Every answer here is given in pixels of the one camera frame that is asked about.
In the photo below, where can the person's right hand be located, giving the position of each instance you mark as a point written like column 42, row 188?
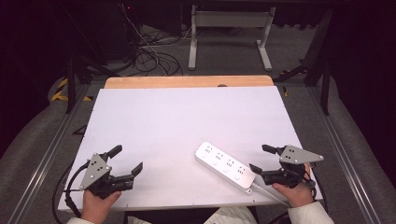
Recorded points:
column 295, row 196

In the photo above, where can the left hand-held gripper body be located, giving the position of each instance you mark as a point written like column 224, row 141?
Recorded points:
column 95, row 174

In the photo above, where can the white metal desk frame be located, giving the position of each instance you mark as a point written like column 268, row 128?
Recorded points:
column 230, row 20

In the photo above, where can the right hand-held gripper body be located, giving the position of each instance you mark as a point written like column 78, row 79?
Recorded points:
column 295, row 155

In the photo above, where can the black metal stand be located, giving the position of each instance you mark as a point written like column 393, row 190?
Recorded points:
column 325, row 87
column 71, row 84

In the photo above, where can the white power strip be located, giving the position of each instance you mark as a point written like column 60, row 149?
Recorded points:
column 224, row 165

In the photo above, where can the aluminium floor rail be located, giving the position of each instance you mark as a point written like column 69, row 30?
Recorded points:
column 46, row 155
column 342, row 155

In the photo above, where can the yellow black hazard tape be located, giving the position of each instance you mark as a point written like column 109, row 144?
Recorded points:
column 60, row 95

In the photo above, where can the white table cover sheet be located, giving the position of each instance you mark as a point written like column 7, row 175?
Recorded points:
column 174, row 124

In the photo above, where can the person's white pants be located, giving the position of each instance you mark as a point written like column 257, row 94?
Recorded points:
column 230, row 216

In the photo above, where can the person's left hand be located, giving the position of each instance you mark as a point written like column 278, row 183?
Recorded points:
column 95, row 207

